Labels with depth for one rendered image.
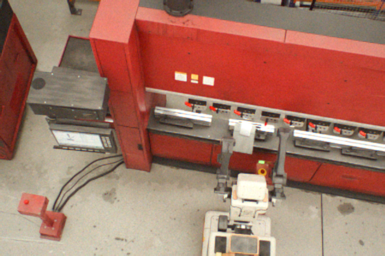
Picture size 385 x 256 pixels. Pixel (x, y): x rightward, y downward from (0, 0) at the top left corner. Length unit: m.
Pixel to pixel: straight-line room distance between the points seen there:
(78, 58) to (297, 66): 2.15
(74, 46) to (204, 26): 1.90
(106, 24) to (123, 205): 2.35
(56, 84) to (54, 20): 2.88
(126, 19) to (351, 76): 1.52
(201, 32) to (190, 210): 2.32
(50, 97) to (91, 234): 2.00
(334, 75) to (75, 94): 1.74
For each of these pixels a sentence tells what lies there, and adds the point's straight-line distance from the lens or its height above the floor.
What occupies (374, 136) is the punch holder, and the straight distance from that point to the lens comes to 4.30.
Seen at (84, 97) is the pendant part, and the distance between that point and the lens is 3.43.
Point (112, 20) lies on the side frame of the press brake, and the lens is 3.30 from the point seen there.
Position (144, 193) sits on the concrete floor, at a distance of 5.17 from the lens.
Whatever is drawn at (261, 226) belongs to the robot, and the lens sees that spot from 4.82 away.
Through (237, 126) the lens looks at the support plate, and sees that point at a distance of 4.35.
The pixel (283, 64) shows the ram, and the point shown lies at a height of 2.04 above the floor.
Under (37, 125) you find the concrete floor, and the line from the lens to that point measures 5.65.
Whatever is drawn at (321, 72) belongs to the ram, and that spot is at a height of 2.01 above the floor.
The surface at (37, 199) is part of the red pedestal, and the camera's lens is 4.46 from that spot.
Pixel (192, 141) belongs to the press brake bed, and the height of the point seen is 0.75.
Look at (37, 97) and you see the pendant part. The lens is 3.51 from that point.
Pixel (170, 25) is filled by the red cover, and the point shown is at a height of 2.29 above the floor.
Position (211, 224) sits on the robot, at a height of 0.28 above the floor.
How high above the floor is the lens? 4.90
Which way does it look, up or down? 65 degrees down
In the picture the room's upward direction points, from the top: 3 degrees clockwise
